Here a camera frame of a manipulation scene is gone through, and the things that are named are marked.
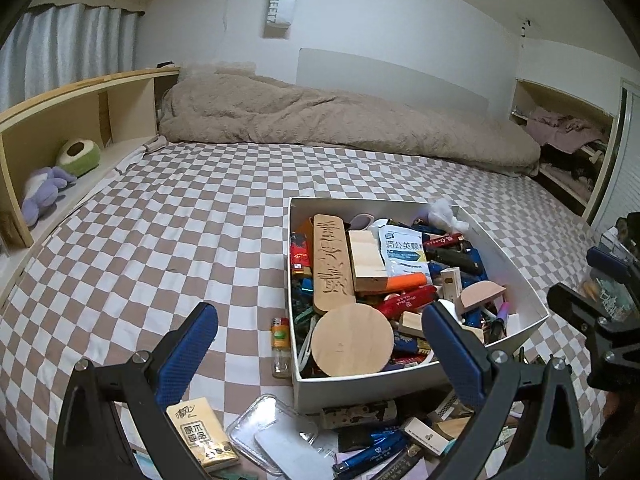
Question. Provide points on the pink clothes on shelf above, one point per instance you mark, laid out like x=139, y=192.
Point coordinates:
x=566, y=133

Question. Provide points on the green avocado plush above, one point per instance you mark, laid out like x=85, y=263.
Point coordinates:
x=78, y=157

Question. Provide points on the white hanging paper bag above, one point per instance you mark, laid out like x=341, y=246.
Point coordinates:
x=280, y=13

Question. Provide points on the red lighter in box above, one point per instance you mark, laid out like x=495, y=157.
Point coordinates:
x=393, y=307

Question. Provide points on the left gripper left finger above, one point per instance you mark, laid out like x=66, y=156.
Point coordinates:
x=90, y=442

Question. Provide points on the white medicine sachet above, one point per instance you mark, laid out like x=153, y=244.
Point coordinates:
x=402, y=251

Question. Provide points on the carved wooden long block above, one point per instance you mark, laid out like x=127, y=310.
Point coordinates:
x=331, y=269

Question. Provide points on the white shoe box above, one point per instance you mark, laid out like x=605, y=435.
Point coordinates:
x=527, y=311

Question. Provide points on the white crumpled tissue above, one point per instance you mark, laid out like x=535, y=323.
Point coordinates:
x=441, y=216

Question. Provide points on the cream lighter box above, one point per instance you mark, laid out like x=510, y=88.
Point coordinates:
x=425, y=436

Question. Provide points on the pink semicircle block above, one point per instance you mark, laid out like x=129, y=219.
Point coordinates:
x=479, y=293

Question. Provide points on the grey curtain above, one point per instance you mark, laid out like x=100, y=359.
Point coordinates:
x=52, y=46

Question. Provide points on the brown checkered bed sheet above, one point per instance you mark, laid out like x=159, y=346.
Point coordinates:
x=206, y=222

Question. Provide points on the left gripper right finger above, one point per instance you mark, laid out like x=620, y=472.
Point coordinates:
x=549, y=441

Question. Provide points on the clear plastic tray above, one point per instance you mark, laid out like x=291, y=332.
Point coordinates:
x=265, y=413

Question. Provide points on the beige rumpled duvet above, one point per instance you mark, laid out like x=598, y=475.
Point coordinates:
x=226, y=104

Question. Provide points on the blue lighter upper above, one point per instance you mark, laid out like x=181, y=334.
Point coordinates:
x=380, y=450

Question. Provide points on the round wooden disc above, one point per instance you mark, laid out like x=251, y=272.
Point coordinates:
x=352, y=340

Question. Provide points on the rectangular wooden block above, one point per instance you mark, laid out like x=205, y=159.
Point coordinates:
x=368, y=268

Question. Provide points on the purple plush toy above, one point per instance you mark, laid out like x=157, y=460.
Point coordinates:
x=42, y=189

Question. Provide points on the side wooden shelf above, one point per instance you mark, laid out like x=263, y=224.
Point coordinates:
x=577, y=180

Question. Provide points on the yellow tissue pack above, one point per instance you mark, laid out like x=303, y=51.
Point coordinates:
x=202, y=432

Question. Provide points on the clear orange-label lighter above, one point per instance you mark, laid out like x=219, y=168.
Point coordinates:
x=281, y=348

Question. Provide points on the black gold-text lighter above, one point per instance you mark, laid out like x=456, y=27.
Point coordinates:
x=401, y=465

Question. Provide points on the white power bank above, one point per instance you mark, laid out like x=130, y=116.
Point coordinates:
x=297, y=459

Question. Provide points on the wooden headboard shelf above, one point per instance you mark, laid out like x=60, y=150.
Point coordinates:
x=117, y=112

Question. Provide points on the orange lighter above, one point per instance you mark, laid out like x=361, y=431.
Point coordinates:
x=390, y=284

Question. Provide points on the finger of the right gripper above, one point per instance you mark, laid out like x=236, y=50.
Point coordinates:
x=611, y=266

